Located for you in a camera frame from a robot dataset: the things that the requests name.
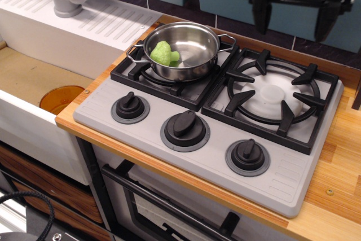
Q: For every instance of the black burner grate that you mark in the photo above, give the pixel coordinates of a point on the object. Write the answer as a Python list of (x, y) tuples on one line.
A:
[(190, 94), (274, 99)]

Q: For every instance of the black middle stove knob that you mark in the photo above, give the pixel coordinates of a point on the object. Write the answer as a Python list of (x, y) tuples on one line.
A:
[(185, 132)]

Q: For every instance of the stainless steel pot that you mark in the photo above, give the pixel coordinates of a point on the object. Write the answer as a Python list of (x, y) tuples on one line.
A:
[(198, 47)]

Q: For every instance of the black stove knob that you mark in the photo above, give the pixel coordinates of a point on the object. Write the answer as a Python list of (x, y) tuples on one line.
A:
[(247, 158), (130, 109), (185, 132)]

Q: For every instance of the wooden drawer front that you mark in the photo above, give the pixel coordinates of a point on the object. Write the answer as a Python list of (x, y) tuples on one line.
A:
[(73, 202)]

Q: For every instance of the grey toy stove top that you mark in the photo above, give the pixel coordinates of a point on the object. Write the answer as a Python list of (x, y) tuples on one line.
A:
[(282, 188)]

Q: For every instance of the black right stove knob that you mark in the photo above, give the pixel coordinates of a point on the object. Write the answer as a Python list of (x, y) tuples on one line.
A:
[(247, 158)]

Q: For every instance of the green toy cauliflower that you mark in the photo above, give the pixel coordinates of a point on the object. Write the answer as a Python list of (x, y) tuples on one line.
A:
[(163, 54)]

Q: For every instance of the black left stove knob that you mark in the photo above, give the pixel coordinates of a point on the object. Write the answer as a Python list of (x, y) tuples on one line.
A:
[(130, 109)]

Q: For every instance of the white toy sink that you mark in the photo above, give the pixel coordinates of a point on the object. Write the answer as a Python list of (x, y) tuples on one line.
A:
[(41, 52)]

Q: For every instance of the black left burner grate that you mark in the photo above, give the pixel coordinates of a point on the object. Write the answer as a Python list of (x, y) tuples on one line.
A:
[(190, 94)]

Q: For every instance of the oven door with black handle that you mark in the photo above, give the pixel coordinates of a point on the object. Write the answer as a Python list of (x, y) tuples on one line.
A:
[(167, 219)]

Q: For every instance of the orange plastic drain plate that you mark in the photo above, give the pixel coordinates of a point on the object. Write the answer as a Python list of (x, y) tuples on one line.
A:
[(58, 99)]

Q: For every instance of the black right burner grate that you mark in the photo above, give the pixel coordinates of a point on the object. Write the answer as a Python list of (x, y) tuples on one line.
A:
[(274, 99)]

